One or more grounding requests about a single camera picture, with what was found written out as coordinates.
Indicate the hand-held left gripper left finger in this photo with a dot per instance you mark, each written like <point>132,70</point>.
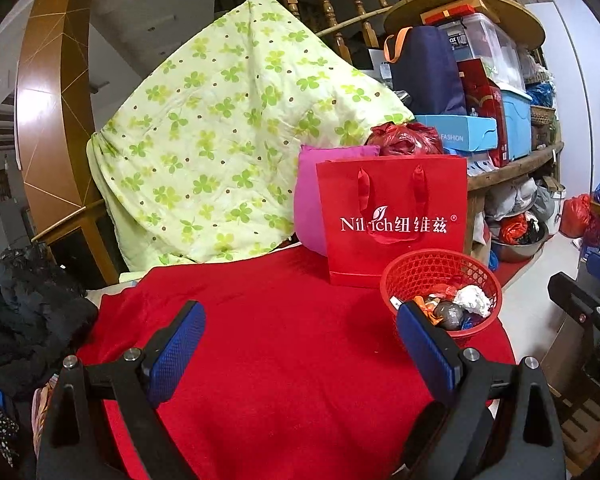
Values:
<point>177,350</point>

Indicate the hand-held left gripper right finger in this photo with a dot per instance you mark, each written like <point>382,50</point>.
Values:
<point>430,355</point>

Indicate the grey wrapper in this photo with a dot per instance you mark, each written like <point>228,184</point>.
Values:
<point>450,315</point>

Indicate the orange wrapper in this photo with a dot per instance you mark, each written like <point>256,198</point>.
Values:
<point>422,305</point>

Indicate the white and orange small box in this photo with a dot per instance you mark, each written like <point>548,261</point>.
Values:
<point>395,302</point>

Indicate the red-orange plastic bag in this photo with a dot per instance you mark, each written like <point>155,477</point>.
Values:
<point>442,291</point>

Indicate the white tissue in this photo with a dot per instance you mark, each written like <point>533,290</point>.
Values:
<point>472,300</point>

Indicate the red mesh plastic basket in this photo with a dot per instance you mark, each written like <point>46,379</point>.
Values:
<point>430,265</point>

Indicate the red floor mat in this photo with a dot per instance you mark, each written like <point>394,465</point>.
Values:
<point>515,272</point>

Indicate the metal basin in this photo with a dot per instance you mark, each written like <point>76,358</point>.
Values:
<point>520,252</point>

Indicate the white bed sheet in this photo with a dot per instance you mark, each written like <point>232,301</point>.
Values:
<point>115,290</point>

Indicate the orange-red plastic bag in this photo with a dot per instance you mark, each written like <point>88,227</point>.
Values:
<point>512,230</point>

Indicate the red cloth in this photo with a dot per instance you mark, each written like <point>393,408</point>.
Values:
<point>280,360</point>

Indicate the grey plastic bag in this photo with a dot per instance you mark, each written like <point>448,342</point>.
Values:
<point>510,197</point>

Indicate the pink striped cloth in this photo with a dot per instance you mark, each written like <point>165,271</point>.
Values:
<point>42,415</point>

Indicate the black quilted jacket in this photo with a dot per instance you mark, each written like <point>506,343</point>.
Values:
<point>30,320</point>

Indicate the blue white patterned packet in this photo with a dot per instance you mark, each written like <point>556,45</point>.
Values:
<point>480,162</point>

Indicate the woven basket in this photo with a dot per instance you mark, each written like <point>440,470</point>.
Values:
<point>542,115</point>

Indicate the light blue plastic storage bin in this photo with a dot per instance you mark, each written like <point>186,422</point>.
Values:
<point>517,125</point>

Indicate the red paper gift bag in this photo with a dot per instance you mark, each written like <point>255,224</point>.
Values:
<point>340,195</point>

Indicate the pink cushion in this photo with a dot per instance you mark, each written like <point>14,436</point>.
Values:
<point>307,200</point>

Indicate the light blue cardboard box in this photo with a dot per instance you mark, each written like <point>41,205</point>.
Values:
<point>460,130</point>

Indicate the red gift box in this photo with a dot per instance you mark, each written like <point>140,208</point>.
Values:
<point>485,100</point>

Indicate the grey cabinet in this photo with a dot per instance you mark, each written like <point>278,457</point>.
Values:
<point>5,225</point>

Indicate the dark red plastic bag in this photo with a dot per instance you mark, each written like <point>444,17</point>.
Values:
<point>405,140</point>

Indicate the green clover print quilt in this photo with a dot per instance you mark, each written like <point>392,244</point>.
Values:
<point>205,135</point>

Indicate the clear plastic storage box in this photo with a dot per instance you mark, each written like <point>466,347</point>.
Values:
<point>495,45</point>

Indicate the curved wooden pillar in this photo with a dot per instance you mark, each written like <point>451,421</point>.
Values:
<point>50,110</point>

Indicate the round wooden board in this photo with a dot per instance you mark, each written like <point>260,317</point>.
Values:
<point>510,10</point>

